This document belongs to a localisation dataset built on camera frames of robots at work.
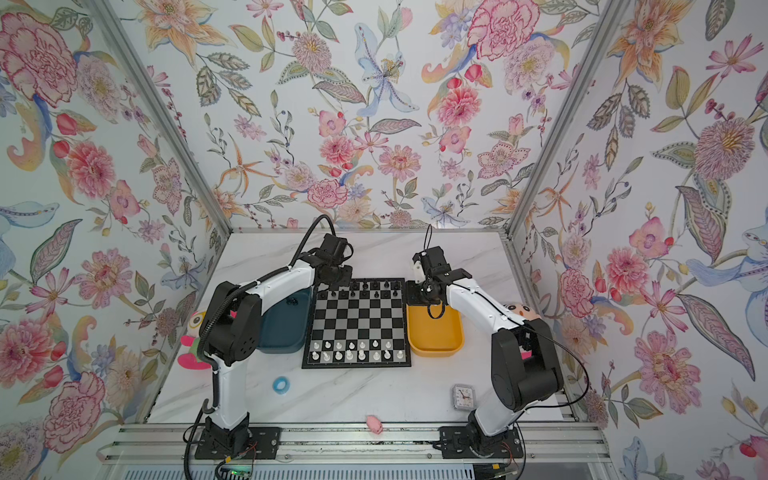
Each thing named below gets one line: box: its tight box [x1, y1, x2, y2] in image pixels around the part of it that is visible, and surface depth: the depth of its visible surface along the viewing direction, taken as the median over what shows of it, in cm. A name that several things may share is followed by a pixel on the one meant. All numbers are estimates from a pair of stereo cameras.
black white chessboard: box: [302, 278, 411, 369], surface depth 95 cm
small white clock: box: [452, 384, 476, 411], surface depth 81 cm
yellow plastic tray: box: [406, 304, 465, 357], surface depth 91 cm
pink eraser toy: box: [366, 415, 383, 435], surface depth 78 cm
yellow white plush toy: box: [178, 310, 212, 370], surface depth 88 cm
